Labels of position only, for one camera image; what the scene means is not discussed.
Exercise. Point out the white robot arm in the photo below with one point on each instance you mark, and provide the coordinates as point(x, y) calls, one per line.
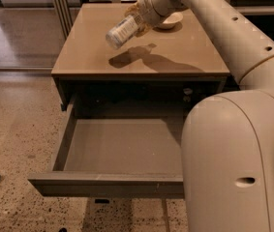
point(228, 139)

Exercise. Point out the open grey top drawer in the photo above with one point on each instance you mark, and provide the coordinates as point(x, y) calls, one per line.
point(129, 149)

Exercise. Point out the blue plastic bottle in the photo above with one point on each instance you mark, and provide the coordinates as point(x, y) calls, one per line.
point(124, 30)

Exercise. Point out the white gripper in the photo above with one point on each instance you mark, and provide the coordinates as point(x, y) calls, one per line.
point(145, 8)

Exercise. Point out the grey cabinet with counter top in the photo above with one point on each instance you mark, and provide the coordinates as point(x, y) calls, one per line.
point(182, 52)

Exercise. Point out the metal window frame rail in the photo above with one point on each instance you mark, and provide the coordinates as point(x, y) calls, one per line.
point(64, 14)

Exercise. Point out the white ceramic bowl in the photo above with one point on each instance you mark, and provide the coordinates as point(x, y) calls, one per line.
point(171, 21)

